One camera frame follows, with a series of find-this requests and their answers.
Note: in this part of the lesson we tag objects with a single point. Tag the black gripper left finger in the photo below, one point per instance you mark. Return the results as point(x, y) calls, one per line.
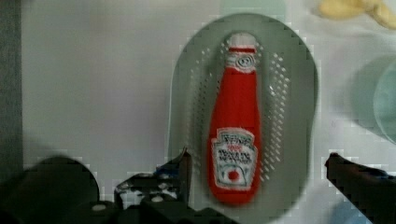
point(171, 180)

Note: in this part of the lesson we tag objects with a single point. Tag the green plastic cup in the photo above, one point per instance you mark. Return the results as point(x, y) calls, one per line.
point(373, 97)

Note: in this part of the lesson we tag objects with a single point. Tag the green oval strainer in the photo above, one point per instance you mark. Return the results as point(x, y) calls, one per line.
point(287, 88)

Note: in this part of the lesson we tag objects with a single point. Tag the plush peeled banana toy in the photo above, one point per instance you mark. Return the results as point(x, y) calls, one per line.
point(347, 9)

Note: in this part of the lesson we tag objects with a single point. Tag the black round container bottom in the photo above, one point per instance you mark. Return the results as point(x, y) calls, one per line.
point(46, 192)

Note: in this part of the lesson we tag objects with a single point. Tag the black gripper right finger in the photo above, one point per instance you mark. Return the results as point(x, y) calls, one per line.
point(372, 191)

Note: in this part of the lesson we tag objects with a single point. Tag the red plush ketchup bottle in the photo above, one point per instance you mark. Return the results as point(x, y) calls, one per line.
point(234, 140)

